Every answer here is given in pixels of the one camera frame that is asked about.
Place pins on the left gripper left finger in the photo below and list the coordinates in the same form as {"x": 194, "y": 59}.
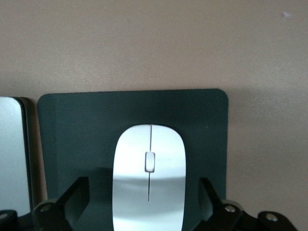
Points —
{"x": 69, "y": 204}

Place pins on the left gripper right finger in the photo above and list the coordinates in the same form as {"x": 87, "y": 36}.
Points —
{"x": 216, "y": 211}

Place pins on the black mouse pad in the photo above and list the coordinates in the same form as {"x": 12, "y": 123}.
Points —
{"x": 84, "y": 132}

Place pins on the silver closed laptop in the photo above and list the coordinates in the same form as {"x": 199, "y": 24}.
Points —
{"x": 12, "y": 156}

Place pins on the white computer mouse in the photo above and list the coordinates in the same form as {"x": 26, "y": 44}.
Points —
{"x": 149, "y": 192}

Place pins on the brown table cover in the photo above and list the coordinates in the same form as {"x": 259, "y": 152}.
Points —
{"x": 154, "y": 48}

